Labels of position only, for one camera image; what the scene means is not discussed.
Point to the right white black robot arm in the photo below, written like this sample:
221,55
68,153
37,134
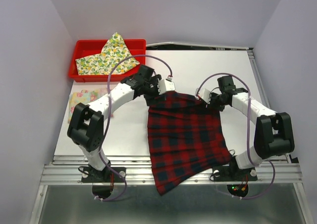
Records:
273,130

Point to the aluminium right side rail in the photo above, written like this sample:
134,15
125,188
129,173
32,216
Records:
264,97

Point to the pastel floral folded skirt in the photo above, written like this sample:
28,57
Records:
85,97

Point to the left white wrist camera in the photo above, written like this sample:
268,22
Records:
165,85

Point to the lemon print skirt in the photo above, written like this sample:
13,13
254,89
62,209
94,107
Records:
113,52

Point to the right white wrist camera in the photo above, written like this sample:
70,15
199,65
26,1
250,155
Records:
203,94

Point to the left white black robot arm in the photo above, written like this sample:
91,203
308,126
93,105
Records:
89,123

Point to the red plastic bin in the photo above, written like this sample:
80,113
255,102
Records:
90,47

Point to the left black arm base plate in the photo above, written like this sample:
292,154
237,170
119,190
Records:
119,175

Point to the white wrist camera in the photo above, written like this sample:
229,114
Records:
203,94
165,85

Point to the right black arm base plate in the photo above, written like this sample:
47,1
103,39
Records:
227,173

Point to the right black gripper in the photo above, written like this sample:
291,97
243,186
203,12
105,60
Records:
213,94

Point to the red navy plaid skirt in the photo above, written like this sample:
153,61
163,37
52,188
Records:
185,138

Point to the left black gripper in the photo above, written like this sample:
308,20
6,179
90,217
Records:
150,100

